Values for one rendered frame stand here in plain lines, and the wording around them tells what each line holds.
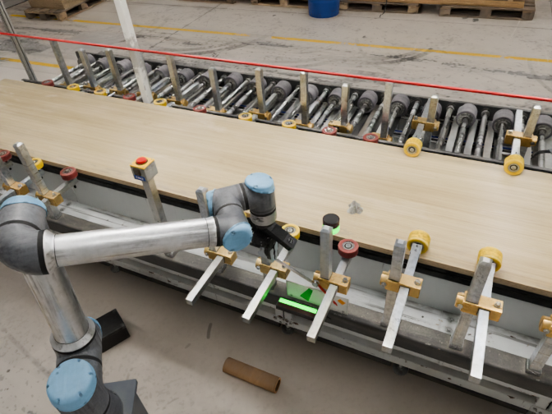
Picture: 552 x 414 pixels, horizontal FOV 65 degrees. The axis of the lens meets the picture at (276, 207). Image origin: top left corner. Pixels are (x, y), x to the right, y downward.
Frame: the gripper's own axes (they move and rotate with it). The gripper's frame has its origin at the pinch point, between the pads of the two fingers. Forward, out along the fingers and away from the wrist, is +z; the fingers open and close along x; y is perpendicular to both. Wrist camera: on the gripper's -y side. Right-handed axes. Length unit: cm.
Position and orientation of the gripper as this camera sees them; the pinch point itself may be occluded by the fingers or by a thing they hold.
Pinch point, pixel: (273, 259)
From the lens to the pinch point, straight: 161.2
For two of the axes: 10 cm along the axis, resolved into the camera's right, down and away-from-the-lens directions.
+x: -4.2, 6.2, -6.7
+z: 0.7, 7.6, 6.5
